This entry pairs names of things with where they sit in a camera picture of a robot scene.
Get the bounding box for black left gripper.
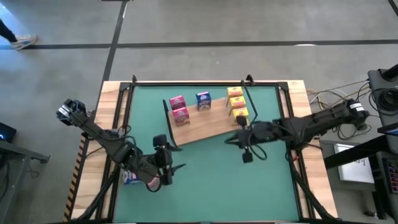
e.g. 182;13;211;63
152;134;187;187

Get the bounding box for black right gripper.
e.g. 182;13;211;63
224;114;276;164

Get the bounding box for yellow Corn Pops box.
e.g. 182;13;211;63
229;107;250;125
228;95;247;110
225;86;244;102

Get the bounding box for pink cereal box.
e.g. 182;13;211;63
172;106;191;127
146;177;161;191
169;95;187;110

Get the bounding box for blue Frosted Flakes box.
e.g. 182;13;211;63
195;91;213;112
123;169;141;186

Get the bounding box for wooden shelf with black brackets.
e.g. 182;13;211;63
162;79;259;149

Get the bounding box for green table mat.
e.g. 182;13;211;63
113;84;301;223

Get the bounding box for yellow black striped strip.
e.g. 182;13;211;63
63;133;88;222

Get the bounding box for black beam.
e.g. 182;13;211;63
323;135;398;170

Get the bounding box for white board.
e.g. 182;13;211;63
334;143;376;184

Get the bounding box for black power brick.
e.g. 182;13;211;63
354;118;368;131

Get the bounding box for dark tablet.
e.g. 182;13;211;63
377;121;398;138

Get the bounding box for grey stand base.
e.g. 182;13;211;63
367;63;398;128

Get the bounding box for grey metal table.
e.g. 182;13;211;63
0;139;50;224

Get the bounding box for keypad with coloured keys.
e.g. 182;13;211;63
381;157;398;195

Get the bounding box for black device with blue light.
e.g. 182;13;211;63
0;122;17;144

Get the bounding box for person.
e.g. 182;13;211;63
0;19;38;50

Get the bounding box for black metal table frame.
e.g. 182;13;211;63
70;73;340;224

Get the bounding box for yellow floor cable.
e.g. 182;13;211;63
306;88;371;118

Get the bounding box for coiled black cable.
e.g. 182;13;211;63
369;88;398;113

